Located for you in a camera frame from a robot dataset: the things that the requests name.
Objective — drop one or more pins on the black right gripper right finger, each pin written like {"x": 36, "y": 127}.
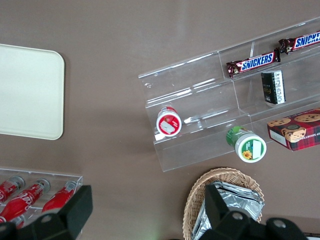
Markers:
{"x": 225, "y": 222}

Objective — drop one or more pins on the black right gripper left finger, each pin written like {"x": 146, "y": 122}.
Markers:
{"x": 72, "y": 212}

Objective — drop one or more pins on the light wicker basket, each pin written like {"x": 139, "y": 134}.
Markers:
{"x": 197, "y": 190}

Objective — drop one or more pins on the cream plastic tray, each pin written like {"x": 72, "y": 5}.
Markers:
{"x": 30, "y": 92}

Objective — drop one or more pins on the red Coca-Cola bottle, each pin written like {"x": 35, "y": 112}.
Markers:
{"x": 22, "y": 201}
{"x": 7, "y": 190}
{"x": 20, "y": 222}
{"x": 60, "y": 198}

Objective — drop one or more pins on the silver foil packet stack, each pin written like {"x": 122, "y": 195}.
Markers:
{"x": 240, "y": 202}

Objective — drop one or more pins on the clear acrylic bottle rack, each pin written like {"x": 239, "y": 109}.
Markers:
{"x": 57, "y": 178}

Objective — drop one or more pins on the green lid snack cup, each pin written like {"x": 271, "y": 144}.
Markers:
{"x": 251, "y": 148}

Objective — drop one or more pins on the red lid snack cup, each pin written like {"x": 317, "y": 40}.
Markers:
{"x": 169, "y": 123}

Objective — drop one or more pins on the red tartan cookie box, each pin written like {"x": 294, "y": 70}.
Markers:
{"x": 300, "y": 135}

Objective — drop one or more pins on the clear acrylic stepped shelf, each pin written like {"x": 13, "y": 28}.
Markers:
{"x": 200, "y": 105}

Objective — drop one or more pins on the small black chocolate box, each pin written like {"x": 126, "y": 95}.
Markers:
{"x": 271, "y": 87}

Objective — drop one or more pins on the Snickers chocolate bar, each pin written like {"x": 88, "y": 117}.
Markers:
{"x": 253, "y": 63}
{"x": 302, "y": 41}

